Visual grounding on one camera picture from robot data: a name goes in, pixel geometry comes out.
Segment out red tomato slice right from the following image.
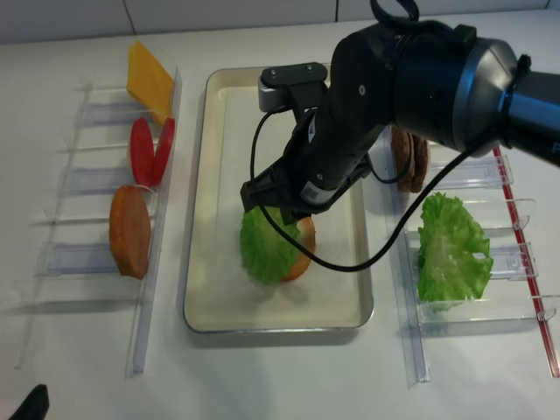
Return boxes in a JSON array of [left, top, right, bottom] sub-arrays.
[[151, 118, 176, 187]]

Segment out cream metal baking tray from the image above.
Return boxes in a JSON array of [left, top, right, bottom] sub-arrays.
[[184, 67, 374, 333]]

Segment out brown meat patty left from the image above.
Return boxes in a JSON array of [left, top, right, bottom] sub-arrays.
[[391, 127, 415, 193]]

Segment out toasted bun bottom on tray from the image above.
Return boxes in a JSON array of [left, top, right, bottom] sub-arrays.
[[279, 215, 317, 283]]

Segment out clear acrylic rack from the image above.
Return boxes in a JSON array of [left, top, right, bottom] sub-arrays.
[[14, 66, 183, 377], [371, 149, 559, 387]]

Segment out clear acrylic rack right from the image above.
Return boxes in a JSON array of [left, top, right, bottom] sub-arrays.
[[371, 149, 559, 387]]

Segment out red tomato slice left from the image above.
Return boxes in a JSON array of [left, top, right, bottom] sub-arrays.
[[129, 117, 154, 186]]

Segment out red tomato slice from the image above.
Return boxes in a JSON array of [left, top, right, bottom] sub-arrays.
[[151, 118, 176, 187], [129, 117, 154, 186]]

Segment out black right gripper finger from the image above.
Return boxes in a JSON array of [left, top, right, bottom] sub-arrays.
[[279, 203, 315, 224]]

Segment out red strip on right rack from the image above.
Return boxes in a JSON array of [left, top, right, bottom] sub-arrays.
[[492, 146, 560, 377]]

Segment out brown meat patty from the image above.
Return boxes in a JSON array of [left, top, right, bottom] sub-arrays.
[[391, 127, 415, 193], [411, 135, 429, 193]]

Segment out black object bottom left corner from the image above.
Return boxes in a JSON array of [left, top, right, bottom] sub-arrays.
[[9, 384, 50, 420]]

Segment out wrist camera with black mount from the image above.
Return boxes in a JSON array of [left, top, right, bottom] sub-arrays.
[[257, 62, 328, 117]]

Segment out black cable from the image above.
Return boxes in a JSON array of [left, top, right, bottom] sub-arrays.
[[250, 111, 482, 271]]

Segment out green lettuce leaf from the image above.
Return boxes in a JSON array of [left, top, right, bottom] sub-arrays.
[[240, 206, 300, 285], [417, 192, 494, 312]]

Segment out brown bun half left rack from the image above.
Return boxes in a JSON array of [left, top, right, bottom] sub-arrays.
[[109, 185, 151, 280]]

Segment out brown meat patty right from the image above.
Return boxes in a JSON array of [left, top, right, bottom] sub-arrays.
[[411, 135, 429, 193]]

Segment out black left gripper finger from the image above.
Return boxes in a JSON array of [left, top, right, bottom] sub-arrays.
[[240, 177, 274, 213]]

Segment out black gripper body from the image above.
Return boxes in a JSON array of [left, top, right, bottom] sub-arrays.
[[255, 82, 392, 213]]

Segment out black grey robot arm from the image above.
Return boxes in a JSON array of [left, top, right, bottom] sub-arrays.
[[241, 21, 559, 221]]

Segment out green lettuce leaf in rack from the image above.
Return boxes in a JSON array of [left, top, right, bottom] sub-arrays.
[[417, 192, 494, 312]]

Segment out yellow cheese slice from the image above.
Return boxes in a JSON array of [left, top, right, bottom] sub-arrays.
[[126, 41, 174, 125]]

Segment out clear acrylic rack left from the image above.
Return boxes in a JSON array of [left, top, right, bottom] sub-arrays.
[[14, 66, 183, 377]]

